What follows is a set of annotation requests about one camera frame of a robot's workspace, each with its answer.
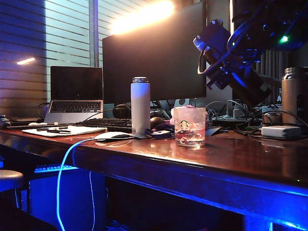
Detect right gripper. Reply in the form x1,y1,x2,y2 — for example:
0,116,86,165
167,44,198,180
206,44,260,90

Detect black thermos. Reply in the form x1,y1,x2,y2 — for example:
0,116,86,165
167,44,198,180
197,47,273,108

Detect small round cup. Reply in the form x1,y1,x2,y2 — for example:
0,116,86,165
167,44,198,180
262,112,283,126

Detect grey steel thermos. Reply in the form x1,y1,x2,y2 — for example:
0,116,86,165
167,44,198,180
281,66,308,125

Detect printed glass cup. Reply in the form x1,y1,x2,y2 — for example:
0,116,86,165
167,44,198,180
173,106,206,148

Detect white thermos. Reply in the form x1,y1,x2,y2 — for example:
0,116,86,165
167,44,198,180
130,76,151,139

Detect black power strip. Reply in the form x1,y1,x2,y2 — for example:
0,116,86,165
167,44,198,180
212,116,251,128

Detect dark blue pad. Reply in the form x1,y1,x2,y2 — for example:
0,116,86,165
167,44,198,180
205,127,221,137

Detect white power adapter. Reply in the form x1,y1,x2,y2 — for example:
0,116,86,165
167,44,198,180
261,125,302,139

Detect large black monitor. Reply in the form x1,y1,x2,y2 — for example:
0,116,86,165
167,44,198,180
102,2,207,104

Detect black computer mouse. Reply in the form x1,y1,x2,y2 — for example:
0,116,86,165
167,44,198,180
150,116,166,129

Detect black headphones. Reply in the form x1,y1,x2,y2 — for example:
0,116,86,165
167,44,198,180
112,104,132,119

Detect black keyboard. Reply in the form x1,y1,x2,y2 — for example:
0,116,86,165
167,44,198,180
75,117,133,132

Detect white flat mouse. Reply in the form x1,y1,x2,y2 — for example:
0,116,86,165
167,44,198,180
95,131,135,142

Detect silver laptop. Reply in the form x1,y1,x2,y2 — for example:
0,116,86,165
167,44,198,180
44,66,104,125

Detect white notebook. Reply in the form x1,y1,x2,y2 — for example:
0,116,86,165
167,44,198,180
21,125,108,138

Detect backlit keyboard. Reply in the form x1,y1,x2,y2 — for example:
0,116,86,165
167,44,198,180
34,163,79,174

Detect black ridged strip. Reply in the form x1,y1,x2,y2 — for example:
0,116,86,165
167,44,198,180
6,123,70,130

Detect under-desk cabinet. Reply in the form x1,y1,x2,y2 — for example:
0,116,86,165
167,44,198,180
28,168,107,231

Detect round stool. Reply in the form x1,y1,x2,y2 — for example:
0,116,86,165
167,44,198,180
0,169,26,210

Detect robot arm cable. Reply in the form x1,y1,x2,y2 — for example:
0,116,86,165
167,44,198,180
227,3,267,52

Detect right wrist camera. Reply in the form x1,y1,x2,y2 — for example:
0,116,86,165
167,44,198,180
193,19,232,53

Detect black cable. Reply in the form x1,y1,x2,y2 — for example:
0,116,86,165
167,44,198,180
237,109,308,141

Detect badge card with lanyard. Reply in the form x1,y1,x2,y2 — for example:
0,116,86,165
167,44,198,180
145,127,176,140

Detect thin white cable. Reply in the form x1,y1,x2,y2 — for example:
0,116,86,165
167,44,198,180
89,170,96,231

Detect light blue cable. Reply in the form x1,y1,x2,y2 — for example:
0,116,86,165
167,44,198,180
56,137,101,231

